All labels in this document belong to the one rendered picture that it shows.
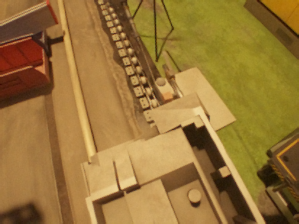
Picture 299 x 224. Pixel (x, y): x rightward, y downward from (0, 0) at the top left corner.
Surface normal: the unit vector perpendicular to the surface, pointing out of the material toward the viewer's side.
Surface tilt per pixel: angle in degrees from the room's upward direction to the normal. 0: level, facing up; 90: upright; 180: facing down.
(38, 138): 0
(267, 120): 0
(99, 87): 0
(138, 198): 10
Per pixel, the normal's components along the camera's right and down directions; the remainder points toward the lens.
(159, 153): -0.14, -0.40
